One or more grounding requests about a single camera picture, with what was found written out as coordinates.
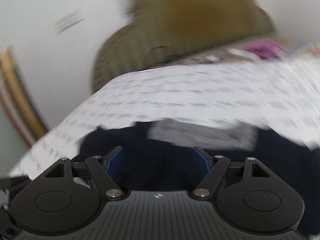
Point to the khaki knitted blanket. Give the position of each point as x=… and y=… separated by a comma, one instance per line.
x=187, y=22

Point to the grey small garment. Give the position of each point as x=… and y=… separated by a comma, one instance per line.
x=187, y=133

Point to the dark navy cloth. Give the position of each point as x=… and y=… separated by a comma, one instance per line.
x=152, y=162

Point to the white printed bed sheet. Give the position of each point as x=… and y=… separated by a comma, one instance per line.
x=187, y=92

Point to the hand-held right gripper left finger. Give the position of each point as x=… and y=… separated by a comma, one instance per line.
x=113, y=160

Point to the patterned cloth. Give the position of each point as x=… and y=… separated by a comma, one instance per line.
x=225, y=54

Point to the purple cloth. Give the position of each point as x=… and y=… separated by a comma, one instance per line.
x=262, y=48

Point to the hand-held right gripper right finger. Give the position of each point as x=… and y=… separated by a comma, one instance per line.
x=203, y=160

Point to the wooden frame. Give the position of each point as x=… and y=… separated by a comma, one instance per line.
x=15, y=87

